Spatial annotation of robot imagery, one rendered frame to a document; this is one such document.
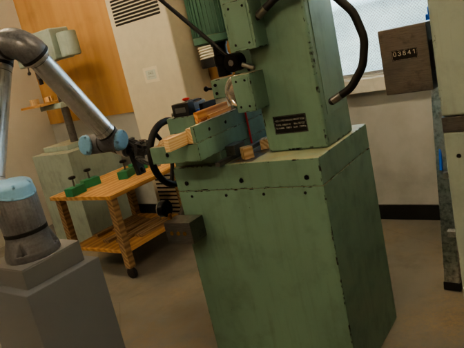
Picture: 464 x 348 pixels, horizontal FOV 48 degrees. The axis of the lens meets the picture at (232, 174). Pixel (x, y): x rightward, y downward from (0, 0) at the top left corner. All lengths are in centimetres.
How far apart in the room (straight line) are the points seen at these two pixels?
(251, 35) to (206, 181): 52
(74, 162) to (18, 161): 99
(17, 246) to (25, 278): 12
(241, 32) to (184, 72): 177
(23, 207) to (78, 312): 41
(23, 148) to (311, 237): 357
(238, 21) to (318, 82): 31
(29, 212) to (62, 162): 213
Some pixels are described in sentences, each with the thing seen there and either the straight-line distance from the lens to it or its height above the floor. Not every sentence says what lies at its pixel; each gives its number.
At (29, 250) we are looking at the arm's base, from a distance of 191.
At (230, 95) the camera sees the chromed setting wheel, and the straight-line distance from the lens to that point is 177.
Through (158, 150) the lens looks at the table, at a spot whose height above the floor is 89.
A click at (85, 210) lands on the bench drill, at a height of 26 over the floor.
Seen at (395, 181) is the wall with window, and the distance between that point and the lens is 316.
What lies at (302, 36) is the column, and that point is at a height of 115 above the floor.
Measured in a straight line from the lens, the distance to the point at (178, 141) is 166.
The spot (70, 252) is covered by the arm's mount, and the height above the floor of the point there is 60.
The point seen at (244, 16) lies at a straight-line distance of 164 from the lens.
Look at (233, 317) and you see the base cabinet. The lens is 203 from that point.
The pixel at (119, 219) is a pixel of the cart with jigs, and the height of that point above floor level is 37.
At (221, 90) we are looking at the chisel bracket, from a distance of 191.
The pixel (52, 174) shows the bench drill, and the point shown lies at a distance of 415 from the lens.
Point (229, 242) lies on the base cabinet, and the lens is 186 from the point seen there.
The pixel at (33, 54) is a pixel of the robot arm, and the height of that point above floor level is 130.
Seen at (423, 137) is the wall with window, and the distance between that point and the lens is 303.
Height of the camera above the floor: 116
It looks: 13 degrees down
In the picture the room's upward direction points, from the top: 13 degrees counter-clockwise
